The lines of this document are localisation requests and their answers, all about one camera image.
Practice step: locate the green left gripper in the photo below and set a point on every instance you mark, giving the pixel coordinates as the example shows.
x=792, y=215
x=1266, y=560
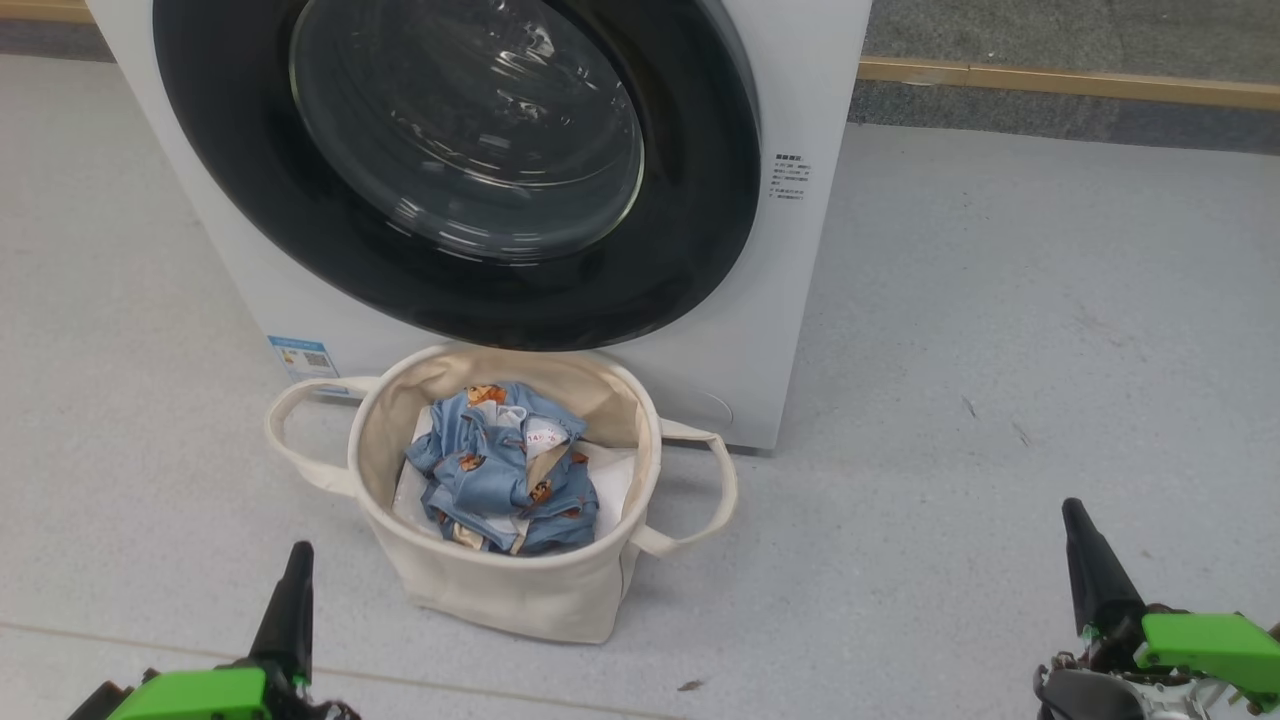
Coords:
x=190, y=695

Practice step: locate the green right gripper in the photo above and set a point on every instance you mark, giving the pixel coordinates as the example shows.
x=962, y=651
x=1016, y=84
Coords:
x=1210, y=645

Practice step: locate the blue patterned garment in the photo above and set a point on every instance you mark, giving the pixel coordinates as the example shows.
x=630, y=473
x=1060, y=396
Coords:
x=490, y=480

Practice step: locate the washing machine door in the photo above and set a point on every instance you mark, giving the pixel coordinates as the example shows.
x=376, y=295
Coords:
x=700, y=230

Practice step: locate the cream canvas laundry basket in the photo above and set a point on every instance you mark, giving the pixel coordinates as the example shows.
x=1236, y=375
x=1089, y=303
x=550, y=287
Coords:
x=500, y=600

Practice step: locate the white Hisense washing machine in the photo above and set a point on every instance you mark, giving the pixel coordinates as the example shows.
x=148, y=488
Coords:
x=810, y=90

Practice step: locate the blue energy label sticker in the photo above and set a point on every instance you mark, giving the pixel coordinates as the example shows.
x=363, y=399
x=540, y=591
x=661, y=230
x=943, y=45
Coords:
x=303, y=358

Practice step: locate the small printed text sticker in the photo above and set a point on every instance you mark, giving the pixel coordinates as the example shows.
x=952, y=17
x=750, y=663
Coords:
x=790, y=176

